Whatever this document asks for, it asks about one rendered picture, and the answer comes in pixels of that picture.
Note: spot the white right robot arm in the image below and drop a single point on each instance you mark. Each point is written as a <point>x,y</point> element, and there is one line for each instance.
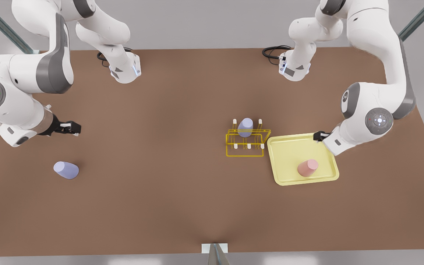
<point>31,70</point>

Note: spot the yellow tray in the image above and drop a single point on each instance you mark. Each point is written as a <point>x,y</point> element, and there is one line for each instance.
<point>289,158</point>

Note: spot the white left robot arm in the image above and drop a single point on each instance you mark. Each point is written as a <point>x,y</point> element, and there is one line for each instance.
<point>374,92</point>

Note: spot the pink cup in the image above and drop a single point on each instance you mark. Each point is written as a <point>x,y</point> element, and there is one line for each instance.
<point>307,168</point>

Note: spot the lavender cup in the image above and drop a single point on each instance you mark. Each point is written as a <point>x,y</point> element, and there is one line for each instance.
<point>245,127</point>
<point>66,170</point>

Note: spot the silver frame post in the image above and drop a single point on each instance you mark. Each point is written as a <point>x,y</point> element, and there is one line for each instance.
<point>418,20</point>
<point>2,25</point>
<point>216,254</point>

